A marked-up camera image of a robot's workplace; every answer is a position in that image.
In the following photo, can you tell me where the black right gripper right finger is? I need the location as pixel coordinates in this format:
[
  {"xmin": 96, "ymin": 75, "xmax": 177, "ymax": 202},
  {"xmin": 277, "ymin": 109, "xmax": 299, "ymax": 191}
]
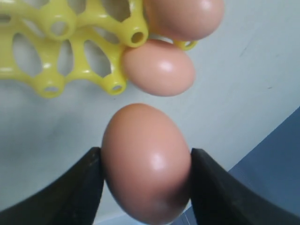
[{"xmin": 190, "ymin": 149, "xmax": 300, "ymax": 225}]

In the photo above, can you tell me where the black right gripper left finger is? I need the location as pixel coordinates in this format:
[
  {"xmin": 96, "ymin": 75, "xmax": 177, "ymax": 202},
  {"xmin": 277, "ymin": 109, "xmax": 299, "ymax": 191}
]
[{"xmin": 0, "ymin": 147, "xmax": 104, "ymax": 225}]

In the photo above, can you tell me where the brown egg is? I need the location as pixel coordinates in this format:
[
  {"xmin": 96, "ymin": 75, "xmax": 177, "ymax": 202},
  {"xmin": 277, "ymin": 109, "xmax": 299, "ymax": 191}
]
[
  {"xmin": 143, "ymin": 0, "xmax": 225, "ymax": 41},
  {"xmin": 122, "ymin": 39, "xmax": 196, "ymax": 97},
  {"xmin": 101, "ymin": 104, "xmax": 191, "ymax": 225}
]

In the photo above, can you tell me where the yellow plastic egg tray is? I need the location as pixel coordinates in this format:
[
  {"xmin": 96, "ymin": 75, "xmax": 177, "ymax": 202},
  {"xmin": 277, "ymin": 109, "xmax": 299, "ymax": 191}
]
[{"xmin": 0, "ymin": 0, "xmax": 195, "ymax": 98}]

